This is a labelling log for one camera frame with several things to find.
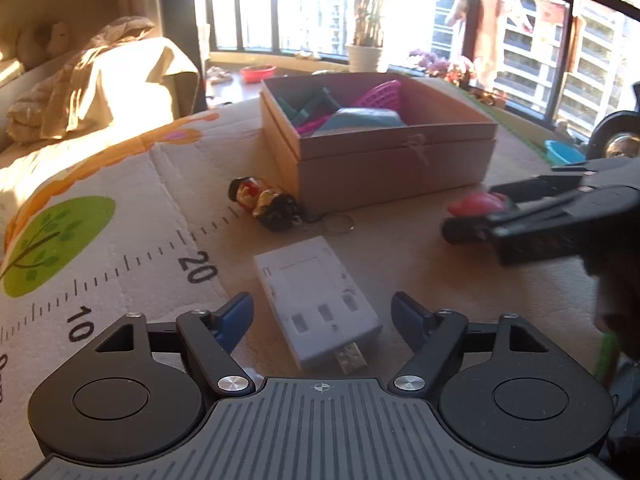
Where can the pale plastic adapter box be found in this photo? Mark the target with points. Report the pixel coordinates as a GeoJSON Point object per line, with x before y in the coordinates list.
{"type": "Point", "coordinates": [310, 300]}

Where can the pink orchid plant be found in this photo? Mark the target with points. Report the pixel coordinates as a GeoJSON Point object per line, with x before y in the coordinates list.
{"type": "Point", "coordinates": [442, 67]}

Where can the pale plush toy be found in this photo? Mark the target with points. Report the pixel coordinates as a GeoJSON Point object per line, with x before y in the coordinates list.
{"type": "Point", "coordinates": [59, 37]}

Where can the ruler print play mat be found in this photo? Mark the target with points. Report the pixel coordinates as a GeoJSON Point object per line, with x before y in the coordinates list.
{"type": "Point", "coordinates": [125, 220]}

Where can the blue white tissue pack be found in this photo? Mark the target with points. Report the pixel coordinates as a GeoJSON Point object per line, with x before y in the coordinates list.
{"type": "Point", "coordinates": [365, 120]}

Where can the blue plastic basin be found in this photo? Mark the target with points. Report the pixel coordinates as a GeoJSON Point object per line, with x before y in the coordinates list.
{"type": "Point", "coordinates": [564, 152]}

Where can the pink red small toy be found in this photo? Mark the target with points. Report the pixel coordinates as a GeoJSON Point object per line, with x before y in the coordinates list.
{"type": "Point", "coordinates": [475, 205]}

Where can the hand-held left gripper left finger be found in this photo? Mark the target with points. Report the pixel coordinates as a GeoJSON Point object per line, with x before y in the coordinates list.
{"type": "Point", "coordinates": [235, 316]}

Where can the pink plastic toy basket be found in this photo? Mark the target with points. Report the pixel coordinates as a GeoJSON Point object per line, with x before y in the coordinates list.
{"type": "Point", "coordinates": [380, 95]}

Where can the cardboard box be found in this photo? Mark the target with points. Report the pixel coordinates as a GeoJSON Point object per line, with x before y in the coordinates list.
{"type": "Point", "coordinates": [390, 170]}

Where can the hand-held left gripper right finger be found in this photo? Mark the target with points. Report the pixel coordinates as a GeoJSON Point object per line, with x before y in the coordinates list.
{"type": "Point", "coordinates": [407, 320]}

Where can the beige sofa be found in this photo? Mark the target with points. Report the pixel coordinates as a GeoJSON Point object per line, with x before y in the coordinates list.
{"type": "Point", "coordinates": [30, 170]}

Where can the tall plant in white pot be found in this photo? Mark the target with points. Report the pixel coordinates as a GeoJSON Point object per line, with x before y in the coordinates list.
{"type": "Point", "coordinates": [365, 57]}

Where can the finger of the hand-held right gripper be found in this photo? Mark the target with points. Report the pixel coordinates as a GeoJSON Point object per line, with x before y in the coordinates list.
{"type": "Point", "coordinates": [545, 187]}
{"type": "Point", "coordinates": [500, 227]}

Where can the hanging pale pink garment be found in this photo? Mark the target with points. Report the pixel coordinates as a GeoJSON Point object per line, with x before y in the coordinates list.
{"type": "Point", "coordinates": [487, 30]}

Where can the beige crumpled blanket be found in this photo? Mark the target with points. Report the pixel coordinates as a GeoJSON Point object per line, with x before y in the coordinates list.
{"type": "Point", "coordinates": [115, 80]}

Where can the red plastic basin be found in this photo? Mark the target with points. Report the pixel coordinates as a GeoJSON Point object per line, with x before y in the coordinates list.
{"type": "Point", "coordinates": [257, 74]}

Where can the dark window frame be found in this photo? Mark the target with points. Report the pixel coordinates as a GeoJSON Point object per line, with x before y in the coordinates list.
{"type": "Point", "coordinates": [280, 10]}

